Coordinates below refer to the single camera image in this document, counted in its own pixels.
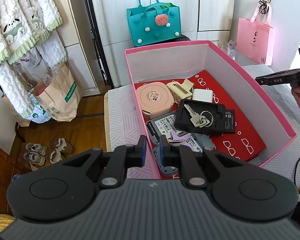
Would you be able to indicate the dark blue plastic bag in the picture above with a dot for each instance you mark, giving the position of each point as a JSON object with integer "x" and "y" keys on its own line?
{"x": 15, "y": 177}

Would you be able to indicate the light purple clip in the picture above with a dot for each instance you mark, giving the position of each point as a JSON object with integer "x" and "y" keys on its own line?
{"x": 177, "y": 137}

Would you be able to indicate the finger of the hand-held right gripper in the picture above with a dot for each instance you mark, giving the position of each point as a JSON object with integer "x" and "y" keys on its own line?
{"x": 263, "y": 79}

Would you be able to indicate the white plastic bag purple print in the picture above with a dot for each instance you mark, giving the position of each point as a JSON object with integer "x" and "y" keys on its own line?
{"x": 30, "y": 65}

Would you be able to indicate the pink rounded square case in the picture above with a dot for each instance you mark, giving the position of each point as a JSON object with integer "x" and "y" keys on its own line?
{"x": 153, "y": 97}

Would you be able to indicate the plain brown paper bag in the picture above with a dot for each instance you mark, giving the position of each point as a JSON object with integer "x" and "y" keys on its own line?
{"x": 22, "y": 122}

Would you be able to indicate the brown paper bag green label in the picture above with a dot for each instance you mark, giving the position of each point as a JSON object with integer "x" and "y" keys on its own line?
{"x": 62, "y": 92}

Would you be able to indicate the grey sneaker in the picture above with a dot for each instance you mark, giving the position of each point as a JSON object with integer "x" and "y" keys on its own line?
{"x": 36, "y": 148}
{"x": 35, "y": 158}

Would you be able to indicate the black silicone case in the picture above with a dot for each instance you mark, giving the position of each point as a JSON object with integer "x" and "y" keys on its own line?
{"x": 185, "y": 120}

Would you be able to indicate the black suitcase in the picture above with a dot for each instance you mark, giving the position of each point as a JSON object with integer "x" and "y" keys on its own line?
{"x": 183, "y": 38}

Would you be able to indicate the white charger block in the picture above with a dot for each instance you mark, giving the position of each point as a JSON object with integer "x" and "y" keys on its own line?
{"x": 202, "y": 95}

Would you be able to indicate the pink tote bag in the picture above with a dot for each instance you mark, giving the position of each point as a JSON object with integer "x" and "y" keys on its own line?
{"x": 252, "y": 42}

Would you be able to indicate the beige wooden cabinet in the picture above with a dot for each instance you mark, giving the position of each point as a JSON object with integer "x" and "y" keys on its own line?
{"x": 75, "y": 50}

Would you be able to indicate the hanging white green towels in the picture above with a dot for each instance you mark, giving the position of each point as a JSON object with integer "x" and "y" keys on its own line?
{"x": 10, "y": 10}

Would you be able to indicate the grey labelled device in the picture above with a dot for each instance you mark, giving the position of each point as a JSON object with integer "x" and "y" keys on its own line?
{"x": 160, "y": 125}
{"x": 205, "y": 142}

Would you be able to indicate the black labelled device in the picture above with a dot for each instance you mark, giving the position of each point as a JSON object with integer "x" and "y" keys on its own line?
{"x": 227, "y": 122}

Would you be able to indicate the yellow striped cloth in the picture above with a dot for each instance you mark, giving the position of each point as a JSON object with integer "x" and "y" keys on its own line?
{"x": 0, "y": 221}

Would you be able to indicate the brown fleece slipper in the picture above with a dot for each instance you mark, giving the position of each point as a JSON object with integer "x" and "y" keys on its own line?
{"x": 62, "y": 145}
{"x": 55, "y": 157}

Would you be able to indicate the cream hair claw clip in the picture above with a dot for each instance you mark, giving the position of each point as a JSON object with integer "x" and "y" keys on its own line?
{"x": 180, "y": 90}

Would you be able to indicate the pink cardboard box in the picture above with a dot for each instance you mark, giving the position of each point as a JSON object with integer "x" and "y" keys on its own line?
{"x": 165, "y": 62}

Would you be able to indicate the teal felt handbag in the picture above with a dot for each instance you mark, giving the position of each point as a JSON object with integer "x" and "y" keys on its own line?
{"x": 152, "y": 32}

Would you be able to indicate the red printed box liner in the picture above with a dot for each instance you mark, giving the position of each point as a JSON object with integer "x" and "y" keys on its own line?
{"x": 240, "y": 135}

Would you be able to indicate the clear plastic bag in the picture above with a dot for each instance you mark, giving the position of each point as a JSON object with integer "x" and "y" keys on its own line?
{"x": 51, "y": 76}

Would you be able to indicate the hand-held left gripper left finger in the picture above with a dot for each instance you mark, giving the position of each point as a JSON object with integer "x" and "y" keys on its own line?
{"x": 143, "y": 150}

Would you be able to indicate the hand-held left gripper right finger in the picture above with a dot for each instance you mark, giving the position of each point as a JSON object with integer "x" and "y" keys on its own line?
{"x": 163, "y": 150}

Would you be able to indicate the white plastic bag green print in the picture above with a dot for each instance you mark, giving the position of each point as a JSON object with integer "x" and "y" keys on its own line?
{"x": 37, "y": 113}

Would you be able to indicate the silver key bunch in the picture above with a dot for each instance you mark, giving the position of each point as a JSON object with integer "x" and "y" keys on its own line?
{"x": 196, "y": 120}

